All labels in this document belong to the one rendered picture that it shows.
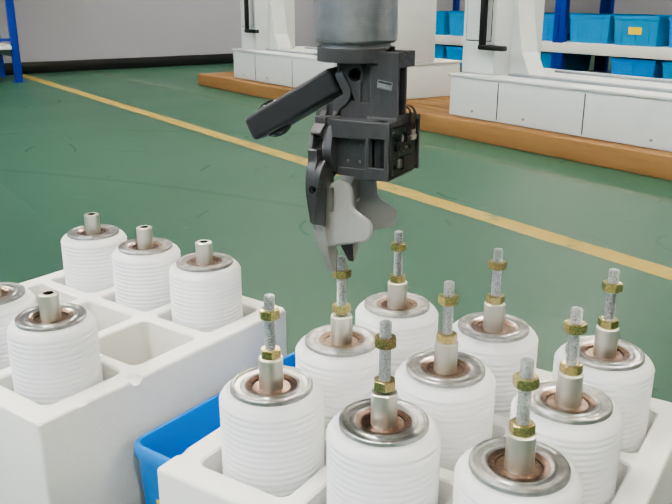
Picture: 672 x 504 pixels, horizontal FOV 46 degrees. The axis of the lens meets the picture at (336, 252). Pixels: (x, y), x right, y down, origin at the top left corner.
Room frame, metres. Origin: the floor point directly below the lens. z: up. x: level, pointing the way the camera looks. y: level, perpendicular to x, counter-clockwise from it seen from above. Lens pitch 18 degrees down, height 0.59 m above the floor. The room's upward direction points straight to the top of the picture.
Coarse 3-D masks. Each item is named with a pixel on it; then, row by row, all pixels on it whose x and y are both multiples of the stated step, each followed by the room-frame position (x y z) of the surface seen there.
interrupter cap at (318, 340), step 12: (312, 336) 0.75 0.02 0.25; (324, 336) 0.75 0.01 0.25; (360, 336) 0.75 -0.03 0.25; (372, 336) 0.75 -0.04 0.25; (312, 348) 0.72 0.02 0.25; (324, 348) 0.72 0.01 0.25; (336, 348) 0.72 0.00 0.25; (348, 348) 0.72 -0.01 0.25; (360, 348) 0.72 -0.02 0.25; (372, 348) 0.72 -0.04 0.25
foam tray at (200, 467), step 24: (216, 432) 0.68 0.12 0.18; (504, 432) 0.69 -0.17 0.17; (648, 432) 0.69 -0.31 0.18; (192, 456) 0.64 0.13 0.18; (216, 456) 0.65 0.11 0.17; (624, 456) 0.64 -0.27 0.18; (648, 456) 0.64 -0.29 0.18; (168, 480) 0.61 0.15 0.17; (192, 480) 0.60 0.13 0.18; (216, 480) 0.60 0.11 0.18; (312, 480) 0.60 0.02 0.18; (624, 480) 0.60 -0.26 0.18; (648, 480) 0.60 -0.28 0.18
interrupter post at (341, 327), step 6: (336, 318) 0.73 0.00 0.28; (342, 318) 0.73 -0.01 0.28; (348, 318) 0.73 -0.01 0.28; (336, 324) 0.73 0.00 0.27; (342, 324) 0.73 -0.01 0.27; (348, 324) 0.73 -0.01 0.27; (336, 330) 0.73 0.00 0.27; (342, 330) 0.73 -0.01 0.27; (348, 330) 0.73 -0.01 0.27; (336, 336) 0.73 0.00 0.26; (342, 336) 0.73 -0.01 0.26; (348, 336) 0.73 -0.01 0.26; (336, 342) 0.73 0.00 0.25; (342, 342) 0.73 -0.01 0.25; (348, 342) 0.74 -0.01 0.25
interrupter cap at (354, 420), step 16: (368, 400) 0.61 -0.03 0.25; (400, 400) 0.61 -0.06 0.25; (352, 416) 0.58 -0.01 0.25; (368, 416) 0.59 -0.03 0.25; (400, 416) 0.59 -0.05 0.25; (416, 416) 0.59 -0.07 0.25; (352, 432) 0.56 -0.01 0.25; (368, 432) 0.56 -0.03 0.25; (384, 432) 0.56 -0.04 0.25; (400, 432) 0.56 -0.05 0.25; (416, 432) 0.56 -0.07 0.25
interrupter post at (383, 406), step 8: (376, 392) 0.58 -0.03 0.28; (392, 392) 0.58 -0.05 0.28; (376, 400) 0.57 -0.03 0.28; (384, 400) 0.57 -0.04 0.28; (392, 400) 0.57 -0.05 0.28; (376, 408) 0.57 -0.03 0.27; (384, 408) 0.57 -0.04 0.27; (392, 408) 0.57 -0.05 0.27; (376, 416) 0.57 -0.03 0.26; (384, 416) 0.57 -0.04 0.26; (392, 416) 0.57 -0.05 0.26; (376, 424) 0.57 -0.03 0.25; (384, 424) 0.57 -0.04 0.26; (392, 424) 0.57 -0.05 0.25
